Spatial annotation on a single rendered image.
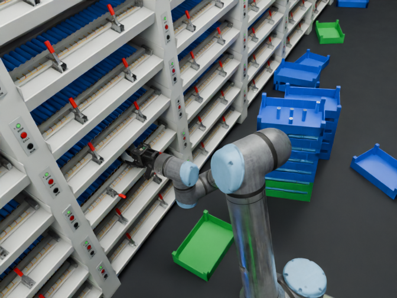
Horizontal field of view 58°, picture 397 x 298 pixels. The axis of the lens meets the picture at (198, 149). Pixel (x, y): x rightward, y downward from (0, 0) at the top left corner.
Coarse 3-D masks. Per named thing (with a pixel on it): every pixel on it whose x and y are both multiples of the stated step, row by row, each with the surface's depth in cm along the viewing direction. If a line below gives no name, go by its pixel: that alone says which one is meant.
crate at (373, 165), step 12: (360, 156) 209; (372, 156) 214; (384, 156) 210; (360, 168) 203; (372, 168) 207; (384, 168) 206; (396, 168) 205; (372, 180) 198; (384, 180) 200; (396, 180) 199; (384, 192) 194; (396, 192) 186
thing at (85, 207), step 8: (160, 128) 169; (152, 136) 165; (144, 144) 162; (120, 168) 152; (128, 168) 154; (112, 176) 149; (104, 184) 146; (96, 192) 143; (88, 200) 141; (88, 208) 140
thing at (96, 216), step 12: (156, 120) 174; (168, 120) 169; (168, 132) 171; (156, 144) 166; (168, 144) 171; (132, 168) 156; (144, 168) 158; (120, 180) 151; (132, 180) 152; (120, 192) 148; (96, 204) 143; (108, 204) 144; (96, 216) 140
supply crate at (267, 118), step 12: (264, 96) 176; (264, 108) 180; (276, 108) 179; (288, 108) 178; (300, 108) 177; (312, 108) 175; (324, 108) 167; (264, 120) 173; (276, 120) 172; (288, 120) 171; (300, 120) 170; (312, 120) 170; (324, 120) 161; (288, 132) 165; (300, 132) 163; (312, 132) 161
